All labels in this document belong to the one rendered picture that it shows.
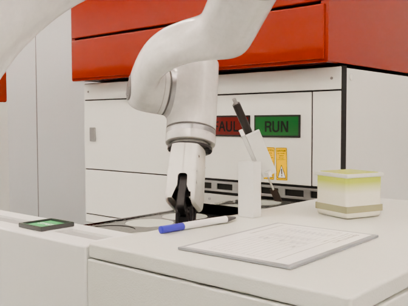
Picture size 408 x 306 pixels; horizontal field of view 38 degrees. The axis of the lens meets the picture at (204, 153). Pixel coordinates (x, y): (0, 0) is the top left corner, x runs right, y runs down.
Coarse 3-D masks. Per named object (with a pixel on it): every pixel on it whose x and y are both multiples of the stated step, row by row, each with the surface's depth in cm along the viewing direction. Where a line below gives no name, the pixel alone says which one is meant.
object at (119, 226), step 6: (150, 216) 131; (156, 216) 131; (210, 216) 131; (216, 216) 131; (114, 222) 124; (120, 222) 124; (174, 222) 123; (108, 228) 117; (114, 228) 117; (120, 228) 117; (126, 228) 117; (132, 228) 117; (138, 228) 116; (144, 228) 116; (150, 228) 116; (156, 228) 116
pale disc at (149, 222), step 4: (132, 220) 126; (136, 220) 126; (140, 220) 126; (144, 220) 126; (148, 220) 126; (152, 220) 126; (156, 220) 126; (160, 220) 126; (164, 220) 126; (168, 220) 126; (128, 224) 122; (132, 224) 122; (136, 224) 122; (140, 224) 122; (144, 224) 121; (148, 224) 121; (152, 224) 121; (156, 224) 121; (160, 224) 121; (164, 224) 121; (168, 224) 121
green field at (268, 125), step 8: (256, 120) 130; (264, 120) 129; (272, 120) 127; (280, 120) 126; (288, 120) 125; (296, 120) 124; (256, 128) 130; (264, 128) 129; (272, 128) 128; (280, 128) 126; (288, 128) 125; (296, 128) 124
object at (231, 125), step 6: (216, 120) 138; (222, 120) 137; (228, 120) 135; (234, 120) 134; (216, 126) 138; (222, 126) 137; (228, 126) 135; (234, 126) 134; (240, 126) 133; (216, 132) 138; (222, 132) 137; (228, 132) 136; (234, 132) 134
